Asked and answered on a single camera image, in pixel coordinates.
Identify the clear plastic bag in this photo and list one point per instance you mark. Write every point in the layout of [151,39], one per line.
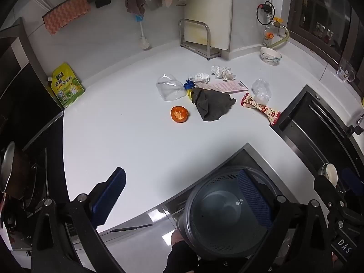
[261,91]

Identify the black hook box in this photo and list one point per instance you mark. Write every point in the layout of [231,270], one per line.
[103,2]

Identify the white tissue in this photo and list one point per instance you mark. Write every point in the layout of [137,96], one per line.
[199,77]
[223,72]

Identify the orange valve knob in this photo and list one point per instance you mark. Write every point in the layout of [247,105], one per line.
[269,36]

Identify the dark grey rag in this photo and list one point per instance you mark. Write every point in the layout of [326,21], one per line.
[212,105]

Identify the white patterned bowl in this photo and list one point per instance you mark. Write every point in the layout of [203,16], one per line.
[270,57]

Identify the white cup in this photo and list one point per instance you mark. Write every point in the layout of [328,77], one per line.
[329,173]

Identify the person's leg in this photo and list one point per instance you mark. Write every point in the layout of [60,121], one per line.
[182,256]

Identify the red snack wrapper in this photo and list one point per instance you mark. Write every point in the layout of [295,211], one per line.
[266,111]

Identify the steel board rack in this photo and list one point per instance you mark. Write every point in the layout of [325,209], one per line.
[199,48]

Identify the pink paper strip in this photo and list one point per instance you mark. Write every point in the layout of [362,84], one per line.
[224,86]

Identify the clear plastic bottle half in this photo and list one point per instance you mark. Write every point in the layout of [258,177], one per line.
[170,89]

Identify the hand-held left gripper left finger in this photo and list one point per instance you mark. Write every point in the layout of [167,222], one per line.
[109,196]

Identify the orange wavy sponge cloth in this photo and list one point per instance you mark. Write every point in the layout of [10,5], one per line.
[66,14]

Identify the white cutting board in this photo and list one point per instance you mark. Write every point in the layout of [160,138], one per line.
[209,8]

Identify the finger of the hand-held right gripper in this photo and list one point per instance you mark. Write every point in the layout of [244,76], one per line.
[352,180]
[327,193]

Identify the white hanging sticks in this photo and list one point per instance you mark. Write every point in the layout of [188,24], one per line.
[42,1]

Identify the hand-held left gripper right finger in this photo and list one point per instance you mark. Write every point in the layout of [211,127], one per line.
[253,193]

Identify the yellow green refill pouch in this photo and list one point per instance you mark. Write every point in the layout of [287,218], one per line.
[66,86]

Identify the glass mug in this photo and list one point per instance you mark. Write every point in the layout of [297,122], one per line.
[346,71]

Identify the brown hanging cloth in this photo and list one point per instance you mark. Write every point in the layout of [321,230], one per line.
[136,1]

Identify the orange fruit peel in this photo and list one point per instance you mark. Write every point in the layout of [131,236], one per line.
[179,114]

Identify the blue white bottle brush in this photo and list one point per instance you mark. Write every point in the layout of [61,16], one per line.
[143,39]

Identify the steel sink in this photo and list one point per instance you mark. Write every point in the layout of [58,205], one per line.
[312,136]

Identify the dark window frame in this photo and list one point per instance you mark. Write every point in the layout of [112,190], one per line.
[327,8]

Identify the grey mesh waste basket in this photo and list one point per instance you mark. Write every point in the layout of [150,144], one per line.
[227,213]

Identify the blue plastic cap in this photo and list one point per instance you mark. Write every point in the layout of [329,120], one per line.
[188,84]

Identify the metal pan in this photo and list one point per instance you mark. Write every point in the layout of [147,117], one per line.
[11,170]

